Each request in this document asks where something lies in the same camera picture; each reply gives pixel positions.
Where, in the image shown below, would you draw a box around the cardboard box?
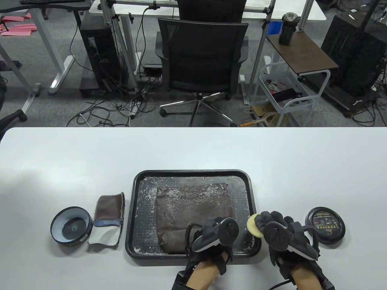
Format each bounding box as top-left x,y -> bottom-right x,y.
251,103 -> 288,127

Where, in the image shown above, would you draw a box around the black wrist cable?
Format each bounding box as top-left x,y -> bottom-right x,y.
269,279 -> 291,290

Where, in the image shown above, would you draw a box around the black equipment case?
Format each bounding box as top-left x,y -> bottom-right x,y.
302,15 -> 387,118

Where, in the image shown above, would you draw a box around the tangled black floor cables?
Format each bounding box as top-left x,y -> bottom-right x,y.
67,94 -> 158,127

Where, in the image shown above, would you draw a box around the person's right hand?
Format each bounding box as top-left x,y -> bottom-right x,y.
255,211 -> 321,286

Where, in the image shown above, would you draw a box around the black plastic tray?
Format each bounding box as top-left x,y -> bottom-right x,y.
125,169 -> 262,266

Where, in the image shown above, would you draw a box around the person's left hand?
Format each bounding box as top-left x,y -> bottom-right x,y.
184,217 -> 233,276

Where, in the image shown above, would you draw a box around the pink strip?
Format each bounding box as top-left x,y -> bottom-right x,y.
2,13 -> 32,23

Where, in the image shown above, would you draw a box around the person's left forearm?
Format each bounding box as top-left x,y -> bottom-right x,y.
185,257 -> 222,290

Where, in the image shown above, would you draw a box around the white power strip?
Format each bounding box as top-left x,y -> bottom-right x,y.
128,101 -> 142,118

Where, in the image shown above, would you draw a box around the white metal trolley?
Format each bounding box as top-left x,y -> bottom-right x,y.
251,56 -> 331,127

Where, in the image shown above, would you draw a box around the flat black device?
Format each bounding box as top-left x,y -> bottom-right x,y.
272,89 -> 303,103

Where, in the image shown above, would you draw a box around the brown wooden trolley top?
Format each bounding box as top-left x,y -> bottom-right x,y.
266,30 -> 339,76

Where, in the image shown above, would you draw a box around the black water bottle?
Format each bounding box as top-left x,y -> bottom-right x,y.
278,12 -> 300,46

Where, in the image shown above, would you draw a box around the dark desk with white legs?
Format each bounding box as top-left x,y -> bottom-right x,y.
0,0 -> 93,95

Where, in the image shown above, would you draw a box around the yellow round sponge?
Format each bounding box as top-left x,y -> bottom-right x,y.
246,214 -> 264,239

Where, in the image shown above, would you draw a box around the white desk leg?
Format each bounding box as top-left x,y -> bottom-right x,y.
0,42 -> 42,114

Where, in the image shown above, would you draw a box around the black leather care cream jar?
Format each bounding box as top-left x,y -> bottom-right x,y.
50,206 -> 93,247

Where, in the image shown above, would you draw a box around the black cable bundle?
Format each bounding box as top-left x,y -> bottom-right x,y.
351,60 -> 387,127

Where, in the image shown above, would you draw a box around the brown leather bag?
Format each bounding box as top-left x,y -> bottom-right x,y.
156,183 -> 235,254

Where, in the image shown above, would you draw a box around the wooden handle brush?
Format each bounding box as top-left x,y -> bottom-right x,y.
240,113 -> 272,127

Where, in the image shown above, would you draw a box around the black round hand tracker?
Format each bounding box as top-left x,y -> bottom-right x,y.
192,217 -> 240,253
264,221 -> 321,261

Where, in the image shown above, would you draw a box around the pink sheets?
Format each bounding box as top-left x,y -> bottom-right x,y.
0,24 -> 37,37

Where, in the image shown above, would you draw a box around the brown microfibre cloth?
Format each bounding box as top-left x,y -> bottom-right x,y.
87,192 -> 125,247

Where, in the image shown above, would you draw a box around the black round jar lid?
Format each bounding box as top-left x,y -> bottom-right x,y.
304,207 -> 346,245

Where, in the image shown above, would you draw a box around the black computer tower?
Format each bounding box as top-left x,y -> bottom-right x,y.
79,23 -> 121,97

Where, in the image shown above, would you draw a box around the person's right forearm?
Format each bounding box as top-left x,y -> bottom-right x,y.
290,266 -> 323,290

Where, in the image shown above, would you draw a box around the black wrist strap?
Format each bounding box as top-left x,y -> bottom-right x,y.
314,268 -> 335,290
172,270 -> 194,290

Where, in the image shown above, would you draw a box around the black mesh office chair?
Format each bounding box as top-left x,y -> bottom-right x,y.
158,18 -> 249,127

